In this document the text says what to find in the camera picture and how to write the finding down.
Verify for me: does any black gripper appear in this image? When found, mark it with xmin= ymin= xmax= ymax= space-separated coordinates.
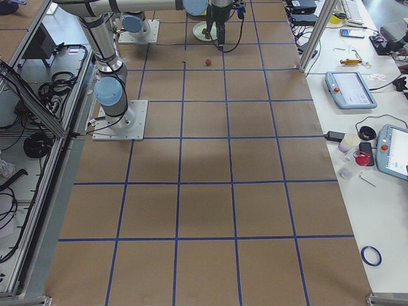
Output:
xmin=205 ymin=0 xmax=233 ymax=44

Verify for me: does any light green plate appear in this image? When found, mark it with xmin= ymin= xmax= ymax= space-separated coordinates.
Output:
xmin=193 ymin=22 xmax=217 ymax=42

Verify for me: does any black laptop brick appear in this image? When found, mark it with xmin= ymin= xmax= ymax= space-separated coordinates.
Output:
xmin=289 ymin=14 xmax=317 ymax=26

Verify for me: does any smartphone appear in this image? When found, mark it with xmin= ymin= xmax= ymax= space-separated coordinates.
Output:
xmin=340 ymin=29 xmax=365 ymax=39

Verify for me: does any white keyboard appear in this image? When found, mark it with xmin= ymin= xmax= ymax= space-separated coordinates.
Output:
xmin=340 ymin=0 xmax=364 ymax=24

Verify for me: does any far teach pendant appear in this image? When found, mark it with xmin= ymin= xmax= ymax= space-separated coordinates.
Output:
xmin=325 ymin=71 xmax=377 ymax=110

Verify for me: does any teach pendant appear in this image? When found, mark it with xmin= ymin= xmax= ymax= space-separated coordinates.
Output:
xmin=375 ymin=124 xmax=407 ymax=181
xmin=325 ymin=71 xmax=377 ymax=110

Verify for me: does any black power adapter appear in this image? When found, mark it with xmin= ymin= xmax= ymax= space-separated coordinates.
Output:
xmin=323 ymin=131 xmax=346 ymax=143

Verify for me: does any white cup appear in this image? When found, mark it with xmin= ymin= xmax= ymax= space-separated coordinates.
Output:
xmin=338 ymin=133 xmax=360 ymax=153

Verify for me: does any black bowl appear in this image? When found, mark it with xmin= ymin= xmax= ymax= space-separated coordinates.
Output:
xmin=358 ymin=126 xmax=377 ymax=141

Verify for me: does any red round object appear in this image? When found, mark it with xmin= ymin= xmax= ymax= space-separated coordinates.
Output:
xmin=353 ymin=151 xmax=371 ymax=166

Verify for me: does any hex key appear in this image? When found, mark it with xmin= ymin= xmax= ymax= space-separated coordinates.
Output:
xmin=358 ymin=172 xmax=377 ymax=188

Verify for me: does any near teach pendant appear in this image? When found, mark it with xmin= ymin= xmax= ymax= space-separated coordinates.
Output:
xmin=375 ymin=124 xmax=407 ymax=181

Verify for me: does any blue tape roll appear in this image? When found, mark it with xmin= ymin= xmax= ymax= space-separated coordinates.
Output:
xmin=360 ymin=245 xmax=383 ymax=267

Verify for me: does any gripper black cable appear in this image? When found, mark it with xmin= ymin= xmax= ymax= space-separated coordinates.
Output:
xmin=211 ymin=15 xmax=246 ymax=54

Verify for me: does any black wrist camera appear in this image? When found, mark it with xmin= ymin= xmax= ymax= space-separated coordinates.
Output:
xmin=233 ymin=0 xmax=246 ymax=20

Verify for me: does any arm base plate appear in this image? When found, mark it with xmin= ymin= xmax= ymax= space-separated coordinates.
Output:
xmin=92 ymin=100 xmax=148 ymax=141
xmin=118 ymin=16 xmax=160 ymax=45

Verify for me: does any aluminium frame post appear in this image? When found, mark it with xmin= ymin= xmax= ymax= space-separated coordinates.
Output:
xmin=298 ymin=0 xmax=337 ymax=73

